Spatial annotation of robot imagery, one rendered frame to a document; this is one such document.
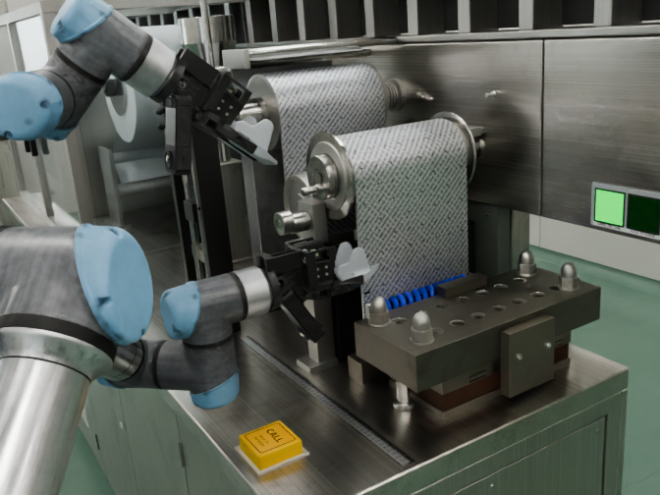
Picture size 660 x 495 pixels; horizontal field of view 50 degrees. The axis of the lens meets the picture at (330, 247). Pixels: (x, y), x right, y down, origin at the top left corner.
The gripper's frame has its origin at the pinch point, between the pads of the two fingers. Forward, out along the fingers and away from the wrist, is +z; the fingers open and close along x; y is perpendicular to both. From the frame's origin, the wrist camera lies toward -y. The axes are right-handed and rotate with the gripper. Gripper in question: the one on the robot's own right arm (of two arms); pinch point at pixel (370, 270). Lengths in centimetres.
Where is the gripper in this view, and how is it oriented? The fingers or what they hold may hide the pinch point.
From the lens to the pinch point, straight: 118.3
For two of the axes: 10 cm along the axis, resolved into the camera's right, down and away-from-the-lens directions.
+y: -0.8, -9.5, -3.0
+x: -5.2, -2.2, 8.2
